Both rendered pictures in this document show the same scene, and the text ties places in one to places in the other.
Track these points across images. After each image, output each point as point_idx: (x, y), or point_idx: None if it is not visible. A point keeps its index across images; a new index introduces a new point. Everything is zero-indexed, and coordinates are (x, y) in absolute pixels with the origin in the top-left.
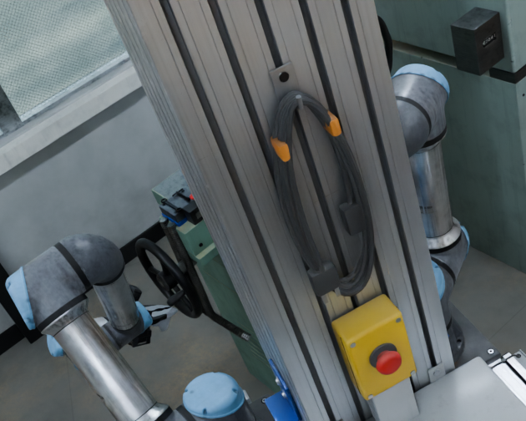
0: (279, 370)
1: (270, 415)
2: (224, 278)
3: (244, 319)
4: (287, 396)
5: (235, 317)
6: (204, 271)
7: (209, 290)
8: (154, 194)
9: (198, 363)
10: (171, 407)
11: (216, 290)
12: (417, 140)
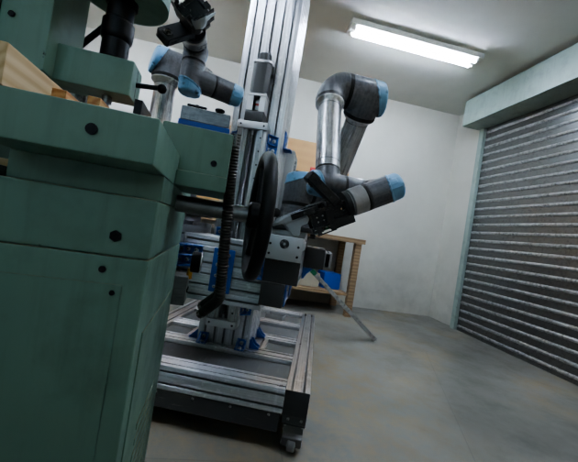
0: (286, 131)
1: None
2: (160, 289)
3: (148, 379)
4: (286, 141)
5: (138, 412)
6: (143, 332)
7: (125, 414)
8: (161, 131)
9: None
10: None
11: (140, 368)
12: None
